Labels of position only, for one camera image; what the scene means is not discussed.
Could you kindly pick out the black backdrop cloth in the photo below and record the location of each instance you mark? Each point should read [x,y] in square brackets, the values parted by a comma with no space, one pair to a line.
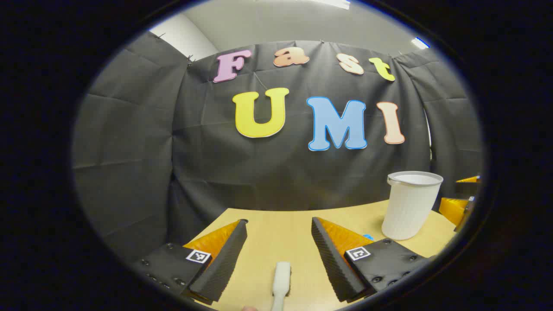
[281,172]

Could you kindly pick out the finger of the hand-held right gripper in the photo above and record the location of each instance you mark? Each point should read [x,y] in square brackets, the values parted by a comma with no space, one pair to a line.
[468,186]
[453,209]

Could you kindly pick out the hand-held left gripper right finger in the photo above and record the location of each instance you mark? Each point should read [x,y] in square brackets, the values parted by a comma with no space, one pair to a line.
[332,263]

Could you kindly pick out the white ribbed garbage bin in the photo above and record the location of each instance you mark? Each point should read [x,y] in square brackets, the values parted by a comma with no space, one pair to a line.
[408,207]

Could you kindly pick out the ceiling light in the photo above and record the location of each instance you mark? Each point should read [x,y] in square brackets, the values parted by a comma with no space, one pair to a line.
[420,42]
[335,3]

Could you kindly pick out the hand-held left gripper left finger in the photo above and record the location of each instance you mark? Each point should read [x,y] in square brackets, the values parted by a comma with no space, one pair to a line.
[224,263]

